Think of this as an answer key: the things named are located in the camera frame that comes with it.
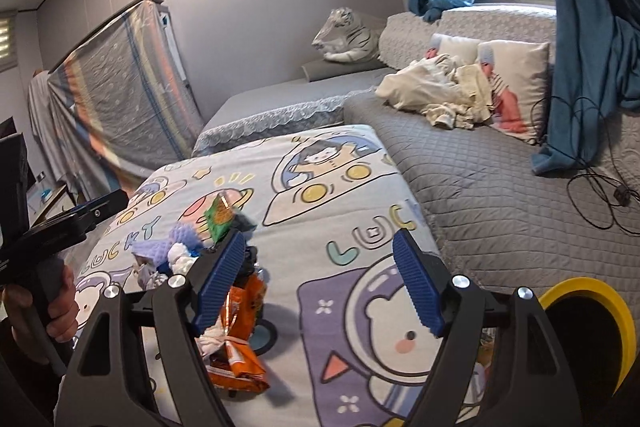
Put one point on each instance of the grey quilted sofa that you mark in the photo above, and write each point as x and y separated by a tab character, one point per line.
475	187

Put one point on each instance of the window blind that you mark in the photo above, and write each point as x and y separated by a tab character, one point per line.
6	42

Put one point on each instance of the hanging grey garment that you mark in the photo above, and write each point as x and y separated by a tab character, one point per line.
40	117

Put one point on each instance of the white crumpled tissue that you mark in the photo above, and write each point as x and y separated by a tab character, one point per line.
181	264
212	341

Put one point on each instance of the small baby print pillow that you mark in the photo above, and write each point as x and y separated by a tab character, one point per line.
460	49

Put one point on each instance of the grey cushion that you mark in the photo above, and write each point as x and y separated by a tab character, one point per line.
350	68

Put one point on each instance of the large baby print pillow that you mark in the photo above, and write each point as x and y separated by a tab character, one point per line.
525	77

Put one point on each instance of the person's left hand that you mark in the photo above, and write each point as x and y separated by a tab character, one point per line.
62	312

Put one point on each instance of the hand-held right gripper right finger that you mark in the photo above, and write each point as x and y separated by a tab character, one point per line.
417	287

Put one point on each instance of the white tiger plush toy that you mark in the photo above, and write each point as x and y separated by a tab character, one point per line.
350	37

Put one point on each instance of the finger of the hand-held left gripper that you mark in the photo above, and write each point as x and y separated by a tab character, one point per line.
102	204

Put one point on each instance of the yellow trash bin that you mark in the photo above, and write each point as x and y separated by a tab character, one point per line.
600	302

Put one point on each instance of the long blue curtain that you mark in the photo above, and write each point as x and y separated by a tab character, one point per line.
595	32

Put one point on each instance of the cream cloth pile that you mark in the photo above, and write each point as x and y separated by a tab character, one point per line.
430	87

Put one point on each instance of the green snack packet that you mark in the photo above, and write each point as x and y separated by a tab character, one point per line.
220	217

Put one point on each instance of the striped cloth-covered mattress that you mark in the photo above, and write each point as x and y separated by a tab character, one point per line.
125	92

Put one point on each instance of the purple sponge cloth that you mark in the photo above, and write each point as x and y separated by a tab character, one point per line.
185	239

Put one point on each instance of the orange snack packet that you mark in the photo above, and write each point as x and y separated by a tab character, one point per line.
240	337

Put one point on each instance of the silver foil wrapper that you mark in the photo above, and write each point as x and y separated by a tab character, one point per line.
150	277

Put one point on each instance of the black power adapter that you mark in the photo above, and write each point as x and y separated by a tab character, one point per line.
623	196

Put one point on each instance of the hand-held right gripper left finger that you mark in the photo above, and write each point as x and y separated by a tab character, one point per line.
220	277

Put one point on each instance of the person's left forearm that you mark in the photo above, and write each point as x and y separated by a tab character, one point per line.
20	382

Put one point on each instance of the grey lace-trim bed cover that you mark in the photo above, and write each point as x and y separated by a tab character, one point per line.
280	112

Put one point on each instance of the wooden side table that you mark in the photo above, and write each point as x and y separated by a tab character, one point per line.
52	202

